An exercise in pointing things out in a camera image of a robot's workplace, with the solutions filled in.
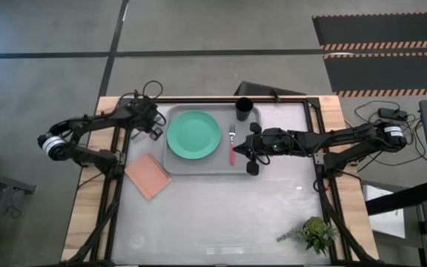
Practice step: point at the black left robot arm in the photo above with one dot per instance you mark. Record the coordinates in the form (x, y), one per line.
(87, 124)

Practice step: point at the black metal rig frame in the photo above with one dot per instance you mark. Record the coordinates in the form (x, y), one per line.
(217, 100)

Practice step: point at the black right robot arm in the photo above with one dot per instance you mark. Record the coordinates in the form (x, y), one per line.
(347, 139)

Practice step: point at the black striped-edge floor mat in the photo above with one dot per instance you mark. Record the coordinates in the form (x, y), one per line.
(384, 72)
(384, 29)

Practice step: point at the white paper sheet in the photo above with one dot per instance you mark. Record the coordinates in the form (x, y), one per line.
(387, 219)

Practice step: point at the black flat panel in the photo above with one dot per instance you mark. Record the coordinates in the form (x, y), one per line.
(261, 89)

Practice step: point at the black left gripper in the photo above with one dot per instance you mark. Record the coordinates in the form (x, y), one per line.
(145, 115)

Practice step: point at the black power adapter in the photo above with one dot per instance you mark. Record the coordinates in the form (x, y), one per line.
(393, 113)

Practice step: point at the green plastic plate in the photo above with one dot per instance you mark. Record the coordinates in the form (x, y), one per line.
(194, 135)

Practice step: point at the black diagonal beam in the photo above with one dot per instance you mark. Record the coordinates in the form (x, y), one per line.
(399, 200)

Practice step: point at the grey plastic tray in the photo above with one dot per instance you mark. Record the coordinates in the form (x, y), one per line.
(206, 167)

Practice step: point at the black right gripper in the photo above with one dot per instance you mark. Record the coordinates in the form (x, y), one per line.
(269, 142)

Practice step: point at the dark plastic cup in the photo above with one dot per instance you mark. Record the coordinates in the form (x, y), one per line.
(244, 109)

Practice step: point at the small green artificial plant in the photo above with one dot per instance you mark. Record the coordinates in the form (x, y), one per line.
(315, 231)

